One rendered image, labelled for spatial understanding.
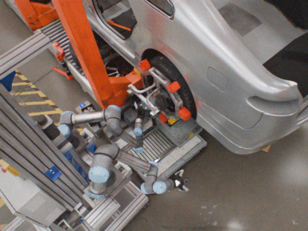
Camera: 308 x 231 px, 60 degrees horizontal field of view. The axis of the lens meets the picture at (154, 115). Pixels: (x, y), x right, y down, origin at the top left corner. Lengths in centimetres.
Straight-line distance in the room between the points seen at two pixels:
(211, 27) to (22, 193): 161
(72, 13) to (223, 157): 215
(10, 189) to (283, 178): 257
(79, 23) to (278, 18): 203
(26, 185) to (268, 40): 250
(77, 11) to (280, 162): 254
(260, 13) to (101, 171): 233
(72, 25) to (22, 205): 129
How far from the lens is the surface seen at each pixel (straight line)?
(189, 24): 188
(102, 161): 163
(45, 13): 435
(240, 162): 320
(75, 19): 218
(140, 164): 182
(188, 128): 308
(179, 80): 231
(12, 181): 208
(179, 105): 236
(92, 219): 229
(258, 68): 170
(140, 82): 299
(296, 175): 330
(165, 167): 303
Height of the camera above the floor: 286
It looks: 56 degrees down
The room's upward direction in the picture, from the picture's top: 10 degrees counter-clockwise
